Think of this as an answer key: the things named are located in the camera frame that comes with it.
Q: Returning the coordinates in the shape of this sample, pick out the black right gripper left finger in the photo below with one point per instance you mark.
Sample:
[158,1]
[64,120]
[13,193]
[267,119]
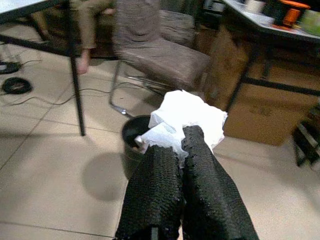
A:
[152,195]

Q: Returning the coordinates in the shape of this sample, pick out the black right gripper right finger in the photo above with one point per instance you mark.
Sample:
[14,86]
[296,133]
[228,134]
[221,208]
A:
[210,195]

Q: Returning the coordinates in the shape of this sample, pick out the white paper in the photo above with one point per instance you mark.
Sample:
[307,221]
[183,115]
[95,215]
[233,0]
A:
[190,112]

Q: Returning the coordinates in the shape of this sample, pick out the black round rubbish bin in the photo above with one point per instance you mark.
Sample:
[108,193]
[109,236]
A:
[130,155]

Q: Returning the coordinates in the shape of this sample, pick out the white binned trash piece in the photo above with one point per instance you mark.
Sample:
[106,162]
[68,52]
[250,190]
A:
[139,142]

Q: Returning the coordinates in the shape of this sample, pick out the brown cardboard box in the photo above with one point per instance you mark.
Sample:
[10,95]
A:
[270,117]

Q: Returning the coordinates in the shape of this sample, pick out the black metal rack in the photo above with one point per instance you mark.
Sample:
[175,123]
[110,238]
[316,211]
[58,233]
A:
[307,140]

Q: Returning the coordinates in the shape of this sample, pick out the white table with black legs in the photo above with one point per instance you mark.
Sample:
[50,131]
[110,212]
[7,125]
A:
[75,82]

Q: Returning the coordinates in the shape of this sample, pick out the brown fabric chair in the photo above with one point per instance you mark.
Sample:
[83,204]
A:
[160,55]

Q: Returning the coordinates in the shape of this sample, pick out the person leg in brown trousers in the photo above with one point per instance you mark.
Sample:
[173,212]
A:
[86,30]

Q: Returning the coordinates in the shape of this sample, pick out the white cup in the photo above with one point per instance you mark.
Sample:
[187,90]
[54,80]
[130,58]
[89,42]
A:
[254,5]

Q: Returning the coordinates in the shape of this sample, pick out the orange spool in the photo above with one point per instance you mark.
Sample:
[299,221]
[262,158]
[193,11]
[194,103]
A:
[291,15]

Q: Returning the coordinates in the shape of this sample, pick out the green packet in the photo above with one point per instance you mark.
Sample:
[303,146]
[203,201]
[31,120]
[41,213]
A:
[311,23]

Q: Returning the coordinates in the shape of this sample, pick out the grey desk with black frame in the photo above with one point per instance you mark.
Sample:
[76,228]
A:
[260,22]

